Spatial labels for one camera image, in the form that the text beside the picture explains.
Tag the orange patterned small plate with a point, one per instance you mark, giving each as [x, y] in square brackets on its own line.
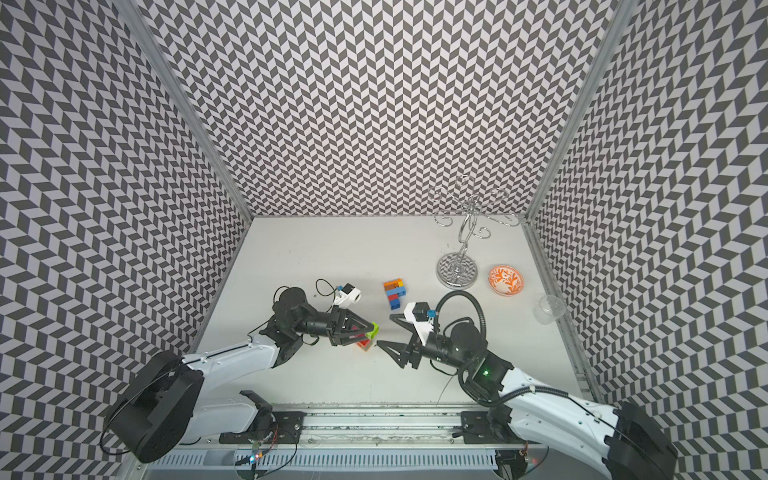
[505, 280]

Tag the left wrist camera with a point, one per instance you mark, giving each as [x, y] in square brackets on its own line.
[346, 295]

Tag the orange lego brick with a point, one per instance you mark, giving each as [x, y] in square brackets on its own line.
[393, 282]

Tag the white ribbed cable duct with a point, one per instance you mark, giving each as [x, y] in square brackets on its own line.
[353, 460]

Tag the clear glass cup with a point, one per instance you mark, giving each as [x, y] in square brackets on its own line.
[548, 309]

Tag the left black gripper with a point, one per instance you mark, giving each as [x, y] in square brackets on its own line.
[338, 324]

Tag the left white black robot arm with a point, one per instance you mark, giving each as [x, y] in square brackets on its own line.
[177, 399]

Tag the aluminium front rail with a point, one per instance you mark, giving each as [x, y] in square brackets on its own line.
[377, 425]

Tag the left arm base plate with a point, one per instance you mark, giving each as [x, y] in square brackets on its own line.
[279, 427]

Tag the lime green lego brick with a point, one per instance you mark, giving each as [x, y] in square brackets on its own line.
[371, 335]

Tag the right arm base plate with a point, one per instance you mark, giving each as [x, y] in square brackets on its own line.
[487, 427]

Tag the light blue lego plate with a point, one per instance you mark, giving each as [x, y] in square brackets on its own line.
[396, 292]

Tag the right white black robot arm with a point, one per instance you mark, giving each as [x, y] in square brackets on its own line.
[618, 442]

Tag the silver metal jewelry stand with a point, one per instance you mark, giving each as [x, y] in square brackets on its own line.
[462, 197]

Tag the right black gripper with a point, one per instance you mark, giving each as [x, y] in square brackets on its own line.
[404, 350]

